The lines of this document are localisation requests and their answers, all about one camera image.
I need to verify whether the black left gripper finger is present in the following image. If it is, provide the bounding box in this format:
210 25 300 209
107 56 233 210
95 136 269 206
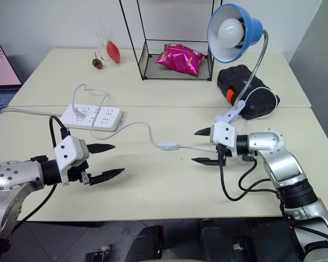
86 143 116 154
88 168 126 187

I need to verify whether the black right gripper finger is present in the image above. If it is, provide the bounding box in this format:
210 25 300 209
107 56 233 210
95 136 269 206
191 157 222 167
194 126 215 136

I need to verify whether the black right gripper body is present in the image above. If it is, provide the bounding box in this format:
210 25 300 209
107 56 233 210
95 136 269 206
215 144 234 167

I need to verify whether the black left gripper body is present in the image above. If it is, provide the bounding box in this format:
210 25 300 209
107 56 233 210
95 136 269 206
67 160 92 187

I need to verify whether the blue gooseneck clamp desk lamp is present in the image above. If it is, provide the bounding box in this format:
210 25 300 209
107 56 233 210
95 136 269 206
207 3 271 124

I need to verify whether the white power strip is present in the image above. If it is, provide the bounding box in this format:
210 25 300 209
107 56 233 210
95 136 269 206
60 104 125 132

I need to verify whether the black tool case orange latch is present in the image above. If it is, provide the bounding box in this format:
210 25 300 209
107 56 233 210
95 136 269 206
216 64 281 121

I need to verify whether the pink snack bag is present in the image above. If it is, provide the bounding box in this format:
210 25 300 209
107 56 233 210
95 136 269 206
155 43 205 76

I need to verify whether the dark rounded shape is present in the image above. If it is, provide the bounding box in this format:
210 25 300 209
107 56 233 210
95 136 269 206
130 224 165 262
198 218 233 262

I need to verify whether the brown dried flower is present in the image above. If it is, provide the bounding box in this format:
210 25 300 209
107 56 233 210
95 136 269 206
91 52 104 70

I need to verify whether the red rubber bulb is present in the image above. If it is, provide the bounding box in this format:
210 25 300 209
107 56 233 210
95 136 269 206
106 39 122 65

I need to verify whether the clear drinking glass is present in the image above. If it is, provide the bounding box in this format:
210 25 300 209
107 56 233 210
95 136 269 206
95 29 121 66

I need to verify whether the clear thin stick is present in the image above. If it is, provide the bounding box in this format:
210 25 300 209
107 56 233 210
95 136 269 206
96 12 107 38

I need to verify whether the laptop with pink screen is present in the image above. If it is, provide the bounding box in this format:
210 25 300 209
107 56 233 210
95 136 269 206
0 41 23 110

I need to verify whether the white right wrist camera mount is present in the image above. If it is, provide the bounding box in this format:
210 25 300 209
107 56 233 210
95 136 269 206
209 121 239 151

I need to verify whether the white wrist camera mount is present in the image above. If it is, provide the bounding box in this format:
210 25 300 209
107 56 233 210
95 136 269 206
54 135 89 187
209 121 239 151

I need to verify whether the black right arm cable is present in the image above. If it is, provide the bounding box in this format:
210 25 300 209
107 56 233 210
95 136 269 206
217 144 281 203

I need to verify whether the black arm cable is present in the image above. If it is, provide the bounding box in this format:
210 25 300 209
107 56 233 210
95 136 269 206
217 144 281 203
16 115 72 222

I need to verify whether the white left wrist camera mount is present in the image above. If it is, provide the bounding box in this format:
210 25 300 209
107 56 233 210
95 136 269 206
54 135 89 187

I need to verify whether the white inline cord switch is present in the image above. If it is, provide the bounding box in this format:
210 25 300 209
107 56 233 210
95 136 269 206
156 142 180 152

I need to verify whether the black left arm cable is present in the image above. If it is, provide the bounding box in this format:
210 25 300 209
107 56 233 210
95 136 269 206
16 115 72 222

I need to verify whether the black wire frame shelf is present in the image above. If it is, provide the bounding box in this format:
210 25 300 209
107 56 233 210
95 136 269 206
118 0 225 82

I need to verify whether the white power strip cable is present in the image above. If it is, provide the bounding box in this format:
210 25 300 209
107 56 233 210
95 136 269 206
0 106 66 118

